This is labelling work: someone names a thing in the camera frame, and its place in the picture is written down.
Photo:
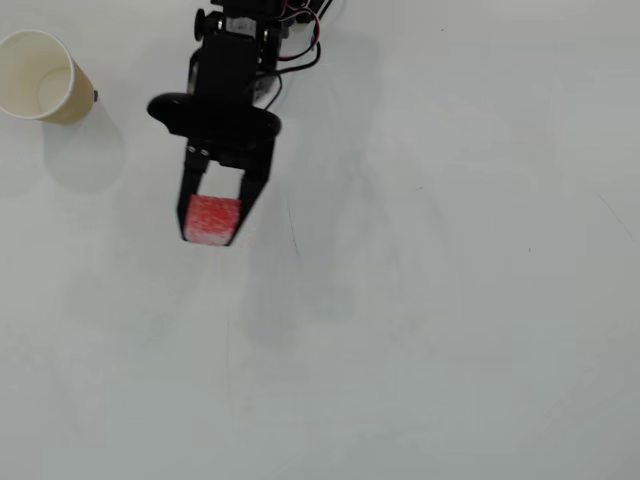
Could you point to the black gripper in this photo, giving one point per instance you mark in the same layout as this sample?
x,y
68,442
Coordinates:
x,y
235,152

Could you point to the red speckled cube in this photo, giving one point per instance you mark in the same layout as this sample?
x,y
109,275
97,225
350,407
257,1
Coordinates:
x,y
212,220

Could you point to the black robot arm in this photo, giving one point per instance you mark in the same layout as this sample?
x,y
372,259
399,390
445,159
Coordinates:
x,y
235,7

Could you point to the white paper cup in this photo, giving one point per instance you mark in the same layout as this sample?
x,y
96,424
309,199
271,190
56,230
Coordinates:
x,y
30,75

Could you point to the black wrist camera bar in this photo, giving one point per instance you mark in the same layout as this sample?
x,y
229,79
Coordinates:
x,y
165,107

